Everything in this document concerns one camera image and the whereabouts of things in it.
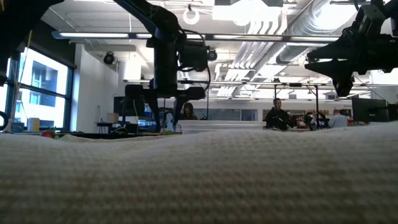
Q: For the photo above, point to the long ceiling light bar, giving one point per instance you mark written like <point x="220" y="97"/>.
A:
<point x="93" y="35"/>

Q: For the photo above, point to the blue box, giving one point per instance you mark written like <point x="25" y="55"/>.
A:
<point x="17" y="127"/>

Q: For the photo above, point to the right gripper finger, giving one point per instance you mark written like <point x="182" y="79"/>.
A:
<point x="335" y="53"/>
<point x="342" y="77"/>

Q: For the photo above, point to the small cardboard box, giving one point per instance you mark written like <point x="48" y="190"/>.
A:
<point x="112" y="117"/>

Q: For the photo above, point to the clear plastic tupperware container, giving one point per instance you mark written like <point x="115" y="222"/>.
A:
<point x="217" y="126"/>

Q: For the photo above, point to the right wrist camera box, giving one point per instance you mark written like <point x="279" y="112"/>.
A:
<point x="371" y="18"/>

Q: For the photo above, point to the silver ventilation duct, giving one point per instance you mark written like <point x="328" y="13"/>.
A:
<point x="311" y="25"/>

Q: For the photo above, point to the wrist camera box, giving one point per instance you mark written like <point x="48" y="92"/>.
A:
<point x="192" y="56"/>
<point x="371" y="18"/>

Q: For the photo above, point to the black metal rig frame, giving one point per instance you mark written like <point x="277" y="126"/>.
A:
<point x="207" y="105"/>
<point x="316" y="102"/>

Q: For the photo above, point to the black computer monitor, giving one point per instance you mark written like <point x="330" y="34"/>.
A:
<point x="119" y="107"/>
<point x="368" y="110"/>

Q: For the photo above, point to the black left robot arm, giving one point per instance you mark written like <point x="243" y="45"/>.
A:
<point x="149" y="15"/>

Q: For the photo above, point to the dark office desk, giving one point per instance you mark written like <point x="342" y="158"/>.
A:
<point x="112" y="124"/>

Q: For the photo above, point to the person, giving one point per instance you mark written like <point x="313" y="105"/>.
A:
<point x="337" y="120"/>
<point x="188" y="112"/>
<point x="277" y="115"/>

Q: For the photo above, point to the large dark-framed window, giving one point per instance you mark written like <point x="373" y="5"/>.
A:
<point x="43" y="90"/>

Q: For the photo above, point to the black ceiling camera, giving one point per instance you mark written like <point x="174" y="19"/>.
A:
<point x="212" y="55"/>
<point x="109" y="58"/>

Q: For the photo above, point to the red artificial strawberry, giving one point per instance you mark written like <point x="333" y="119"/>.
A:
<point x="48" y="134"/>

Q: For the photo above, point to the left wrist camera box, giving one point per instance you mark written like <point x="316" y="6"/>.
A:
<point x="192" y="56"/>

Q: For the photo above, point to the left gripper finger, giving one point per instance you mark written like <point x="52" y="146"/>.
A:
<point x="134" y="91"/>
<point x="196" y="93"/>

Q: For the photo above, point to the white plaid dish towel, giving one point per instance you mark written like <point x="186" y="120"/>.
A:
<point x="199" y="174"/>

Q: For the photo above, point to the black aluminium table frame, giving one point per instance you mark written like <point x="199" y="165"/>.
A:
<point x="109" y="136"/>

